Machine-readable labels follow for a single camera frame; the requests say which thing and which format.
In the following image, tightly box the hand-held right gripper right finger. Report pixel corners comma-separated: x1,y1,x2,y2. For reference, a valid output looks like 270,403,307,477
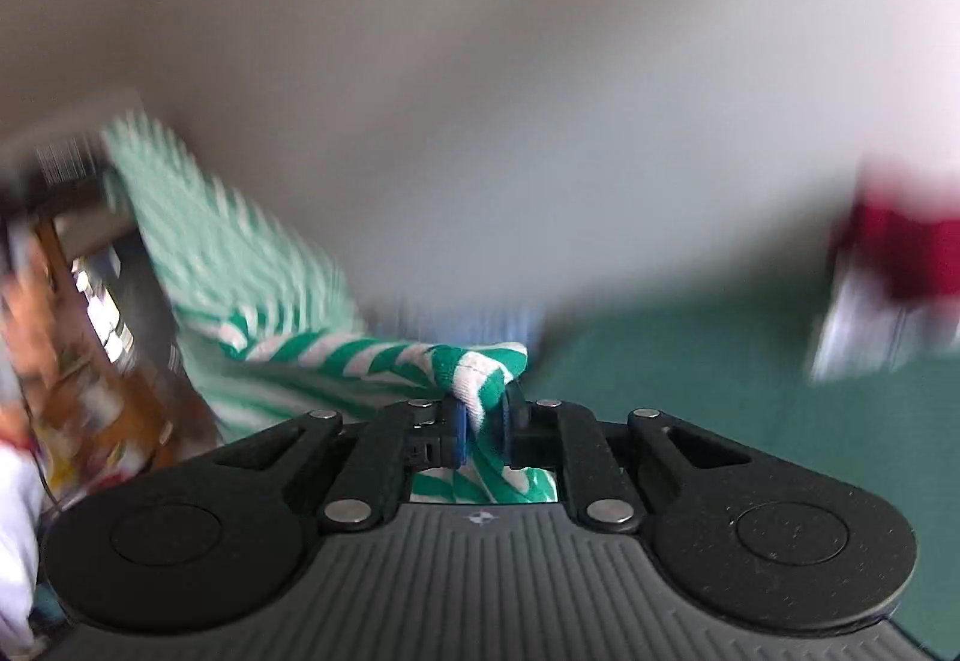
501,385,751,533

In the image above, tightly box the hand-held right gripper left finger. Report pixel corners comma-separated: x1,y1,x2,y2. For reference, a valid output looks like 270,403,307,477
214,397,470,533

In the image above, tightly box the green white striped garment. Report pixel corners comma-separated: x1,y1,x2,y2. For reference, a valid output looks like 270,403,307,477
101,113,560,504

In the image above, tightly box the green table cloth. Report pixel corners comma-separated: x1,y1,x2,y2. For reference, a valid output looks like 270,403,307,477
525,282,960,656

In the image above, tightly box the wooden cabinet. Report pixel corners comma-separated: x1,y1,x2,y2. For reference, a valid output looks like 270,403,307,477
0,241,222,501

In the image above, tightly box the person's white clothing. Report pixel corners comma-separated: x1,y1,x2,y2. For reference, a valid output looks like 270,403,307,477
0,440,47,654

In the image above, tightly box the dark red sweater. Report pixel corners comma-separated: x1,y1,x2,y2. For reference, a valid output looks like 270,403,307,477
829,158,960,304

